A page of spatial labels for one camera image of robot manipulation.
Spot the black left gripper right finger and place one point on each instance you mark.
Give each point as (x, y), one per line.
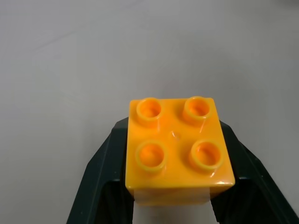
(254, 186)

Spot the orange studded building block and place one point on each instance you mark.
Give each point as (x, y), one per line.
(180, 149)

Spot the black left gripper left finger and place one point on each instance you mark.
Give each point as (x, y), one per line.
(106, 168)

